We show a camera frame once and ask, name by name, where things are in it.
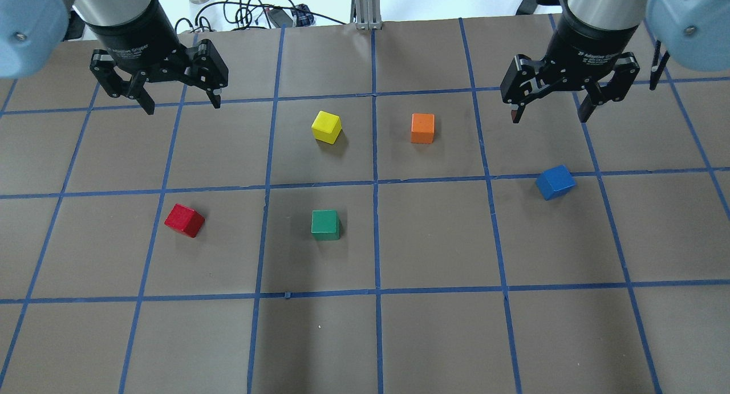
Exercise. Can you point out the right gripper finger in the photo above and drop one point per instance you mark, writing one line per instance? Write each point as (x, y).
(625, 71)
(527, 80)

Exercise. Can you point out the yellow wooden block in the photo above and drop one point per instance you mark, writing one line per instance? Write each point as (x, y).
(326, 127)

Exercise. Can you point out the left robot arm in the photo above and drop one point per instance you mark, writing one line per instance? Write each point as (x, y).
(32, 29)

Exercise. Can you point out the green wooden block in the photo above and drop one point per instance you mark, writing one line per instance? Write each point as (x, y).
(325, 225)

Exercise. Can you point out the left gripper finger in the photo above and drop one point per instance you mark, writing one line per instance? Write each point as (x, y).
(204, 68)
(103, 66)

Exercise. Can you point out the aluminium frame post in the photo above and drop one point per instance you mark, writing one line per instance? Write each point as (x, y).
(366, 14)

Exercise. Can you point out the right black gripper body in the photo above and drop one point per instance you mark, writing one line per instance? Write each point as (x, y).
(593, 42)

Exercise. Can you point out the orange wooden block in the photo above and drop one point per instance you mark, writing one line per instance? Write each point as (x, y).
(423, 128)

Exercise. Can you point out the red wooden block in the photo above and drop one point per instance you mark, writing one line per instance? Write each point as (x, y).
(184, 220)

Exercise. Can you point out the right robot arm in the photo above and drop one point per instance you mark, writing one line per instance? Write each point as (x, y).
(692, 32)

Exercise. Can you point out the blue wooden block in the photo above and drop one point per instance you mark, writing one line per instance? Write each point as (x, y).
(555, 182)

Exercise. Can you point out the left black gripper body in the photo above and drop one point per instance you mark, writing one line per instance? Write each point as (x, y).
(138, 42)

